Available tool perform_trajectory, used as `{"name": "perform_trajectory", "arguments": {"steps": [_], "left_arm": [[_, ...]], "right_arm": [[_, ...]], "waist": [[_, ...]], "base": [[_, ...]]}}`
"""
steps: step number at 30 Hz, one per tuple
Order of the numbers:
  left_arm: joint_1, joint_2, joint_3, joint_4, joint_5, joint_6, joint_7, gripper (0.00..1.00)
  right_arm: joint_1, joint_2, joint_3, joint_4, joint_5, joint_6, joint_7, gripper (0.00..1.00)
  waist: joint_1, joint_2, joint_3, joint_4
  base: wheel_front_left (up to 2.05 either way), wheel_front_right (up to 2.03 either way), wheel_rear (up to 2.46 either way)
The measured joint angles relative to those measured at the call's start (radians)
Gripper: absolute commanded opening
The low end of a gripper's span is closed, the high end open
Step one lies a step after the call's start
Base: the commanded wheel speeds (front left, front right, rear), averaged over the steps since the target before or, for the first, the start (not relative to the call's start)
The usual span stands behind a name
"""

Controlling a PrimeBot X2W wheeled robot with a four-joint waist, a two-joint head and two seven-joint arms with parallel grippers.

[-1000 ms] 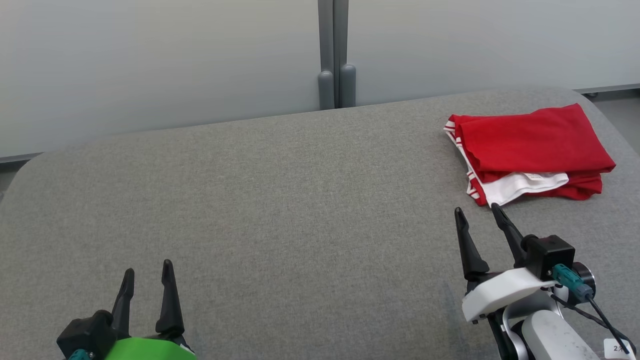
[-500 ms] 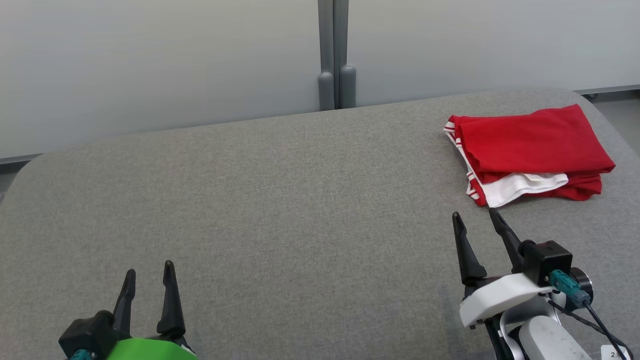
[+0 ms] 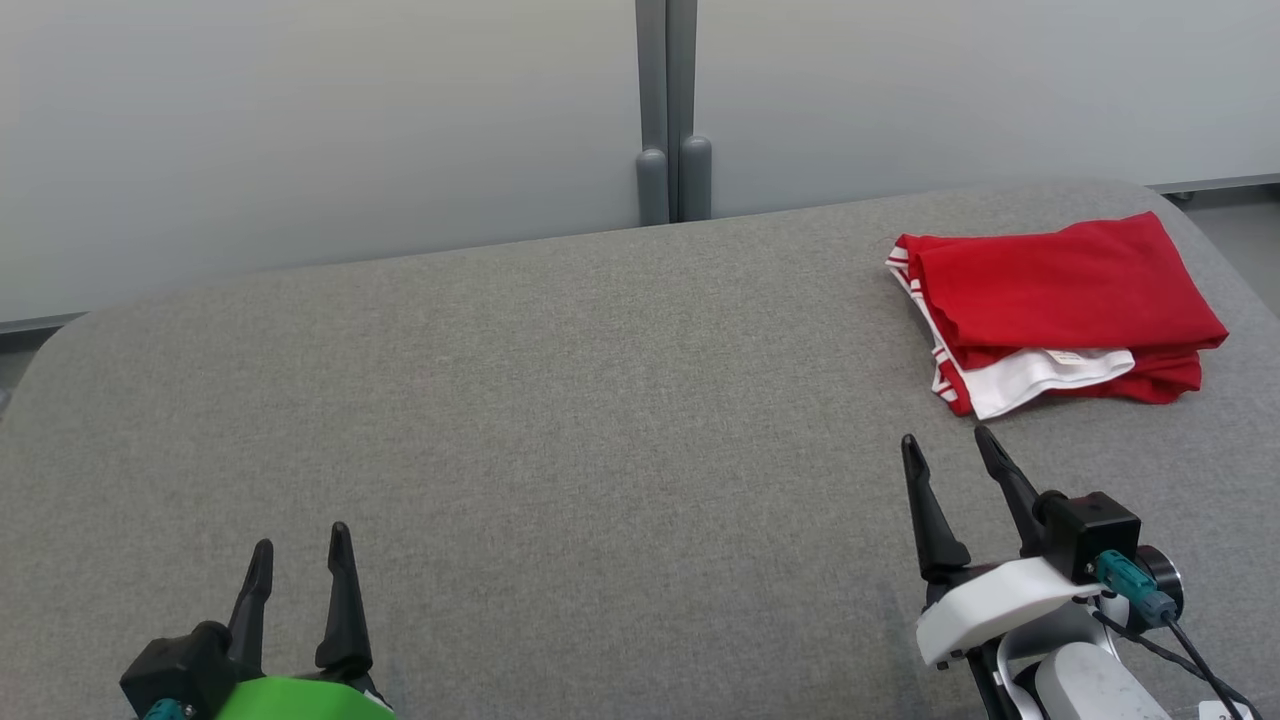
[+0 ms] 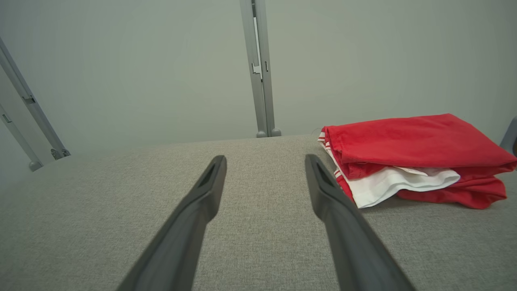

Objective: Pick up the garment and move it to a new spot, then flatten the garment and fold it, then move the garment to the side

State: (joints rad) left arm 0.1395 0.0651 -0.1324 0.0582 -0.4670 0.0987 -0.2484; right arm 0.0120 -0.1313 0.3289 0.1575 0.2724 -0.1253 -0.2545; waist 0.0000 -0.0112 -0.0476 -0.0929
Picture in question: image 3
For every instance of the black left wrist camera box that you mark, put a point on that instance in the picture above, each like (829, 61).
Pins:
(180, 665)

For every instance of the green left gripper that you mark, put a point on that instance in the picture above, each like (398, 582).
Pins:
(300, 702)

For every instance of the red Bulls basketball shorts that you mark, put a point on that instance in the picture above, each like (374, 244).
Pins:
(1172, 380)

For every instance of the grey fabric sofa cushion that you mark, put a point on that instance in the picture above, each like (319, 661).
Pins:
(600, 450)

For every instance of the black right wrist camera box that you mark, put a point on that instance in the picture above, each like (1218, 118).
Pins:
(1095, 530)

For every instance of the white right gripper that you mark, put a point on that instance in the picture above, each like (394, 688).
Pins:
(1000, 605)

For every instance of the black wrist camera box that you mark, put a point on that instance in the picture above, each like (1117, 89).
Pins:
(180, 665)
(1095, 530)

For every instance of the grey rounded post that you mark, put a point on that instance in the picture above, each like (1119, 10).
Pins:
(653, 190)
(695, 180)

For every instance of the red number 23 basketball jersey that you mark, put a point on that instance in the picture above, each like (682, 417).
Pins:
(1060, 290)

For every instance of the grey partition column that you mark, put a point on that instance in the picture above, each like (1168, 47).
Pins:
(665, 70)

